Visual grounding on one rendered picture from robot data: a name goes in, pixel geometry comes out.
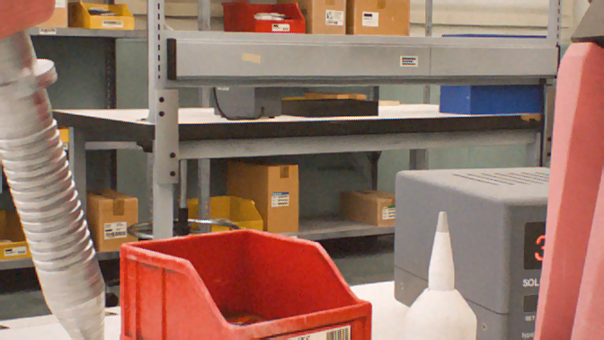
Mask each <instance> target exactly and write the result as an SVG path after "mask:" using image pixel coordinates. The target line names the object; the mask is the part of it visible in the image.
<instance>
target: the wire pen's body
mask: <svg viewBox="0 0 604 340"><path fill-rule="evenodd" d="M57 80H58V74H57V71H56V69H55V68H54V64H53V62H52V61H50V60H46V59H37V57H36V53H35V51H34V50H33V46H32V44H31V37H30V34H29V32H28V29H25V30H22V31H21V32H19V33H16V34H14V35H11V36H9V37H6V38H3V39H1V40H0V156H1V162H2V165H3V166H4V174H5V176H6V177H7V178H6V180H7V182H8V183H9V186H10V187H11V192H12V195H13V201H14V204H15V206H16V207H17V208H16V209H17V213H18V216H19V217H21V223H22V226H23V231H24V234H25V236H26V240H27V243H28V246H29V249H30V253H31V255H32V256H33V261H34V264H35V266H36V271H37V274H38V276H39V280H40V285H41V288H42V291H43V294H44V298H46V299H45V300H46V301H47V304H48V305H49V306H50V307H52V308H55V309H66V308H72V307H76V305H80V304H83V303H85V302H87V301H89V300H93V299H94V298H96V297H97V296H98V295H100V293H101V292H102V291H103V290H104V288H105V284H104V280H103V277H102V274H101V273H102V271H100V267H99V265H98V261H97V258H96V255H95V251H94V249H93V242H92V239H91V235H90V232H89V230H88V225H86V222H85V220H84V213H83V211H82V206H81V203H80V201H79V196H78V193H77V191H76V184H75V183H74V181H73V180H72V179H73V177H72V175H71V171H70V170H69V169H70V167H69V163H68V162H67V154H66V152H65V150H64V145H62V141H61V140H60V135H59V132H58V130H57V128H58V125H57V123H56V121H55V120H53V117H52V112H51V106H50V102H49V97H48V93H47V89H46V87H48V86H50V85H52V84H53V83H55V82H56V81H57Z"/></svg>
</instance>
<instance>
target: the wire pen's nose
mask: <svg viewBox="0 0 604 340"><path fill-rule="evenodd" d="M48 306H49V305H48ZM49 308H50V309H51V311H52V313H53V314H54V315H55V318H56V319H57V321H59V322H60V324H61V325H62V327H63V328H64V329H65V331H66V332H67V334H68V335H69V337H70V338H72V340H104V326H105V288H104V290H103V291H102V292H101V293H100V295H98V296H97V297H96V298H94V299H93V300H89V301H87V302H85V303H83V304H80V305H76V307H72V308H66V309H55V308H52V307H49Z"/></svg>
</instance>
